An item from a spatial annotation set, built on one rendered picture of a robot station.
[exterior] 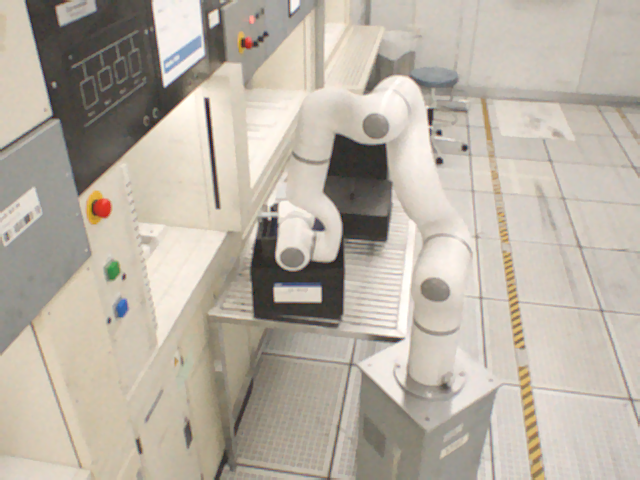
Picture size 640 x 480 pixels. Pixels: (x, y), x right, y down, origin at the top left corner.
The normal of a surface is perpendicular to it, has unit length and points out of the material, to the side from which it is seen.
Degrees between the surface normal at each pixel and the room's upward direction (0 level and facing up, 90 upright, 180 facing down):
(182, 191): 90
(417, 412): 0
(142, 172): 90
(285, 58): 90
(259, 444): 0
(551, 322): 0
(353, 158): 90
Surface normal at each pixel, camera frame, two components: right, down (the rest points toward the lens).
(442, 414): 0.00, -0.84
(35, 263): 0.98, 0.10
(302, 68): -0.18, 0.53
